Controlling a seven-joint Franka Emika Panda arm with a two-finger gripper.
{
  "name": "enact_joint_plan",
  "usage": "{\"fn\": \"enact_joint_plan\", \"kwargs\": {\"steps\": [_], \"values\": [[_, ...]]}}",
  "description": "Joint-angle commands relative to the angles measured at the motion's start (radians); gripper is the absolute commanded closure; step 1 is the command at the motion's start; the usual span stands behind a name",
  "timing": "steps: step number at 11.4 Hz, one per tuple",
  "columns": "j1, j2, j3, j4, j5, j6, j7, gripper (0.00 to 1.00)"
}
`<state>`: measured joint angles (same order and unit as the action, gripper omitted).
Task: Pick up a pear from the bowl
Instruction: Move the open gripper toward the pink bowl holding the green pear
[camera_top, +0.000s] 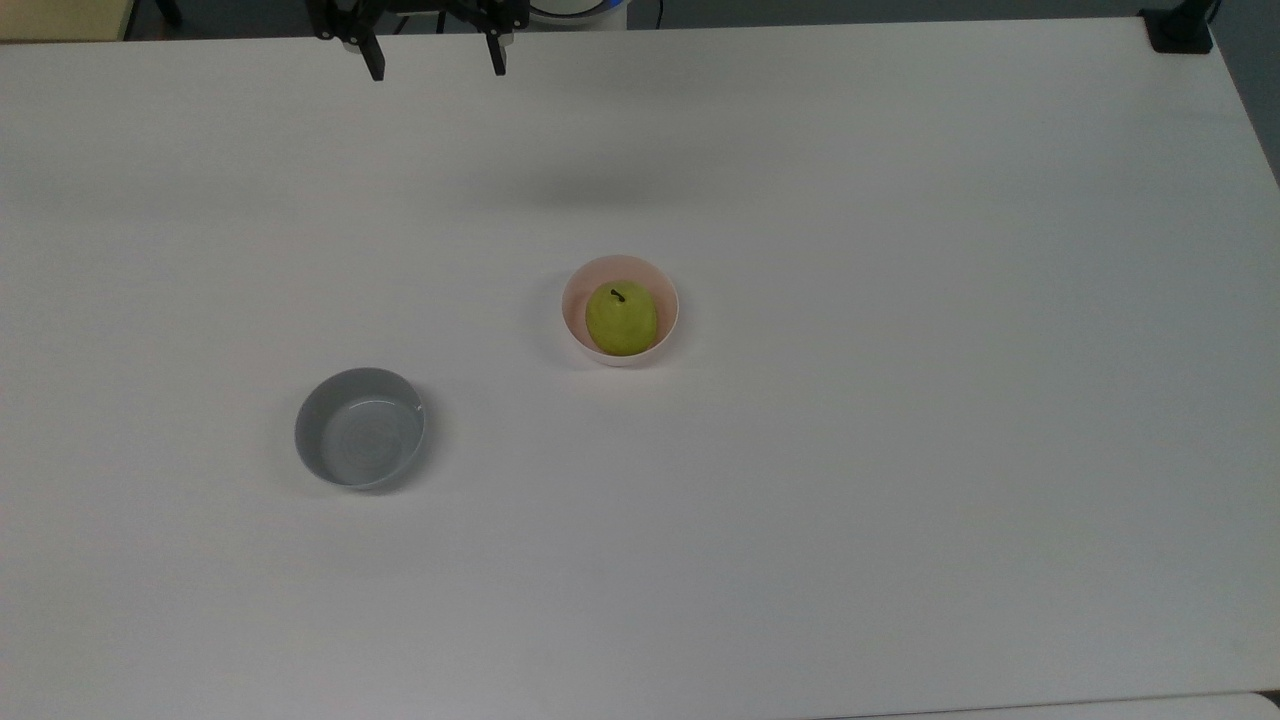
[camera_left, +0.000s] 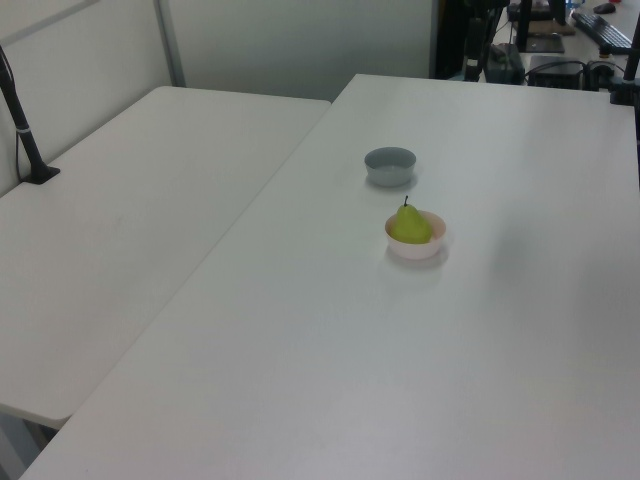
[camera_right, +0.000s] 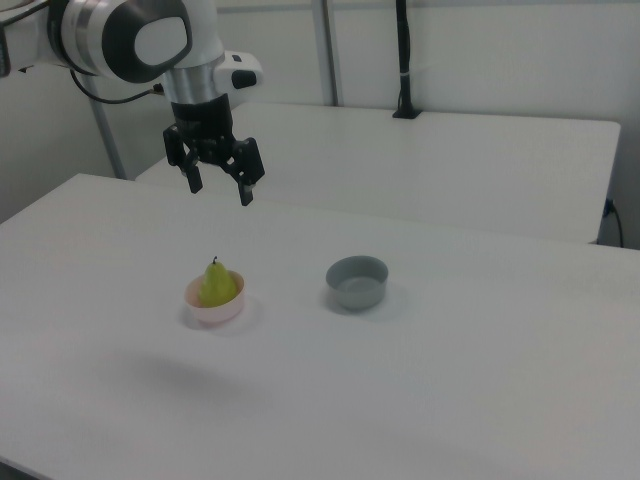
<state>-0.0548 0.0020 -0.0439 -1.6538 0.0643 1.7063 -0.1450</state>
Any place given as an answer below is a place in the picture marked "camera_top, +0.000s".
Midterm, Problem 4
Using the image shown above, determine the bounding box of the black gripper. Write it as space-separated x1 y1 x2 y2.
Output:
305 0 531 83

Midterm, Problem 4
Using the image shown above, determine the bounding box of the green pear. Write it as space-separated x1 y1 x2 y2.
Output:
586 280 659 357

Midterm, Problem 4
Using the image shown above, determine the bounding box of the pink bowl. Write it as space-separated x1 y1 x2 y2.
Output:
561 255 680 368

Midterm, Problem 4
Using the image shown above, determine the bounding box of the grey bowl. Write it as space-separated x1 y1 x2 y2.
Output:
294 367 427 492

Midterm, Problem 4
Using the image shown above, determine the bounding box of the beige cabinet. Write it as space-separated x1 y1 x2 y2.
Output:
0 0 137 43

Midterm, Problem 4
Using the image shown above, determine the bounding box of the black table clamp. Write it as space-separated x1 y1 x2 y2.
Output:
1140 0 1223 54

